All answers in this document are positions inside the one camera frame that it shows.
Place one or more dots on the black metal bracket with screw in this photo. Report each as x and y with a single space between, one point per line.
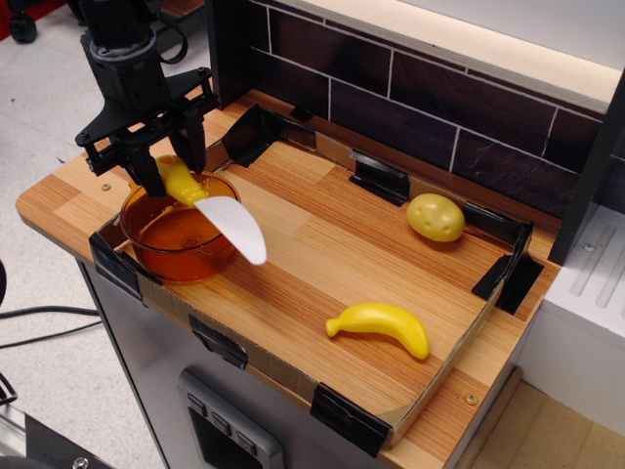
46 448

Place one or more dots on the black vertical post right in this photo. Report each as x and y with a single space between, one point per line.
601 183

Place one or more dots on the yellow handled white toy knife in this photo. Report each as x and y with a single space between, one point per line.
226 213

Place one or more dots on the yellow toy banana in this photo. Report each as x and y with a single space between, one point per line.
383 319

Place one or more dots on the black far caster wheel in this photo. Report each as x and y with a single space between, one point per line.
23 28

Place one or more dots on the black vertical post left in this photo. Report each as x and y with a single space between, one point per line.
233 28

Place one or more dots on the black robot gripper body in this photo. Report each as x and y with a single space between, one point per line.
140 102

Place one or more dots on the yellow toy potato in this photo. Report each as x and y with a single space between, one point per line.
435 217

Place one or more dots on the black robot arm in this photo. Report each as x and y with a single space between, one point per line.
120 24

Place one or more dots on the cardboard fence with black tape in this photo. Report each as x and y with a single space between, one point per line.
336 233

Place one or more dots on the black vertical post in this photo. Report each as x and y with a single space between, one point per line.
601 183
233 28

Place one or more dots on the orange transparent plastic pot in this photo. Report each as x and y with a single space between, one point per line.
171 240

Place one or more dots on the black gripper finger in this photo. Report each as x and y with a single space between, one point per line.
142 168
188 139

